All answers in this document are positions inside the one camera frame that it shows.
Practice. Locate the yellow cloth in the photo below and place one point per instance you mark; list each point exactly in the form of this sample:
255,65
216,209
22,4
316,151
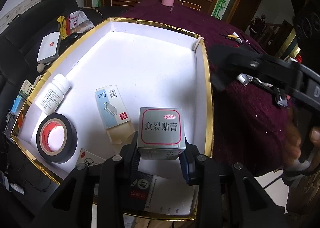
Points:
63,27

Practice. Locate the black tape roll red core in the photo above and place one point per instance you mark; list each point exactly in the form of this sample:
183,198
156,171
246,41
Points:
56,139

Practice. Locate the clear water bottle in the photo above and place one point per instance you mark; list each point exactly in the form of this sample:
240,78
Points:
18,103

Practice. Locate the white box red logo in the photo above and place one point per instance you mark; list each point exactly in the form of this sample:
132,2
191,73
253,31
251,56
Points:
49,48

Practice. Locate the white plastic bag red print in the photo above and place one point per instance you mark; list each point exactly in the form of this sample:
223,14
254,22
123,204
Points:
79,23

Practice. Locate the black foil snack packet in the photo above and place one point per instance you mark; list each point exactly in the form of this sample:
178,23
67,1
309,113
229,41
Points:
280,98

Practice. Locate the small silver medicine box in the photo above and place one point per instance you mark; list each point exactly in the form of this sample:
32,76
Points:
161,133

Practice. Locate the person right hand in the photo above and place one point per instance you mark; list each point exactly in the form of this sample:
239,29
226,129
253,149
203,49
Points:
293,142

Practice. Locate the gold-edged white cardboard box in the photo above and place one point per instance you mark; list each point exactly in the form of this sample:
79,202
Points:
114,70

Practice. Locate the white labelled pill bottle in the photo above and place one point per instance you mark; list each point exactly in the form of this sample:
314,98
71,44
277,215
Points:
52,95

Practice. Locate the blue white staples box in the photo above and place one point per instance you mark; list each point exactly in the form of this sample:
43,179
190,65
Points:
116,119

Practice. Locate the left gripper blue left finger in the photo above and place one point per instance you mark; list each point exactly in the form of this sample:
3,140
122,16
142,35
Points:
130,154

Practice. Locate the yellow black pen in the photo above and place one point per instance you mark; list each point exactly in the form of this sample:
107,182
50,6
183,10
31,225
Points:
228,36

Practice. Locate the black leather sofa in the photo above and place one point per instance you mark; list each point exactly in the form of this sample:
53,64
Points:
20,43

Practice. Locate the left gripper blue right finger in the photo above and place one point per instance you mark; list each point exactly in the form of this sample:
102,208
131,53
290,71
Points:
188,163

